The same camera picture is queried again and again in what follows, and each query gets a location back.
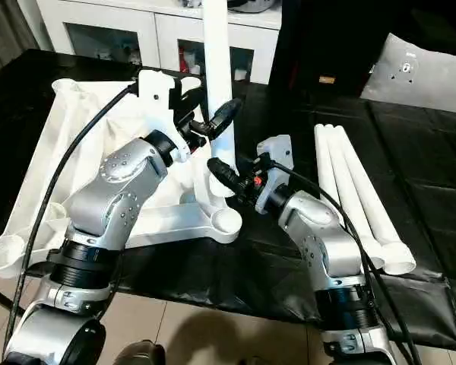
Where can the white plastic table leg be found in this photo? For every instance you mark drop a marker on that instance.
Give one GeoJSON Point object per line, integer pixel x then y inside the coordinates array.
{"type": "Point", "coordinates": [338, 190]}
{"type": "Point", "coordinates": [376, 205]}
{"type": "Point", "coordinates": [359, 198]}
{"type": "Point", "coordinates": [217, 84]}

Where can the white plastic table top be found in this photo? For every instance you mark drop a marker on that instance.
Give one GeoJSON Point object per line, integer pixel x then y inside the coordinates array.
{"type": "Point", "coordinates": [53, 160]}

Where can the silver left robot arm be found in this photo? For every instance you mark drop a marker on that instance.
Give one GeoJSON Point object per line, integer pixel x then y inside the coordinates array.
{"type": "Point", "coordinates": [99, 228]}

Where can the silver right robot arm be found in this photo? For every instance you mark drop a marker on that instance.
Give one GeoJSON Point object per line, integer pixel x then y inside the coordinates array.
{"type": "Point", "coordinates": [327, 258]}

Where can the small yellow tag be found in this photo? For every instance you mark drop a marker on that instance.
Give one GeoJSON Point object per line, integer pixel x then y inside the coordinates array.
{"type": "Point", "coordinates": [327, 79]}

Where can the white glass-door cabinet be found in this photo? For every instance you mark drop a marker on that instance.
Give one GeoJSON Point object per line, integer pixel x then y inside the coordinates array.
{"type": "Point", "coordinates": [137, 30]}

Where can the dark items on cabinet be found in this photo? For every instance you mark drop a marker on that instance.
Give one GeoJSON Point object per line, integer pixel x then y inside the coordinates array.
{"type": "Point", "coordinates": [243, 4]}

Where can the black table mat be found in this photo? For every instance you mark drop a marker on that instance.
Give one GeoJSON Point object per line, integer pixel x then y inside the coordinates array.
{"type": "Point", "coordinates": [425, 182]}

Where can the grey cushion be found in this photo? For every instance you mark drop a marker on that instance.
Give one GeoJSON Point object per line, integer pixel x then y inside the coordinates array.
{"type": "Point", "coordinates": [425, 76]}

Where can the grey curtain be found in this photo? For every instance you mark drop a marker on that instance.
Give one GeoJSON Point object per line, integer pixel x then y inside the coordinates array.
{"type": "Point", "coordinates": [7, 26]}

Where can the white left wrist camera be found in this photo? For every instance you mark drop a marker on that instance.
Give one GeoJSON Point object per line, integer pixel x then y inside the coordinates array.
{"type": "Point", "coordinates": [158, 95]}

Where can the black metal frame leg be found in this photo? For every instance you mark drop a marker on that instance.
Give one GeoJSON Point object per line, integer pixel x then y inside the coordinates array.
{"type": "Point", "coordinates": [0, 296]}

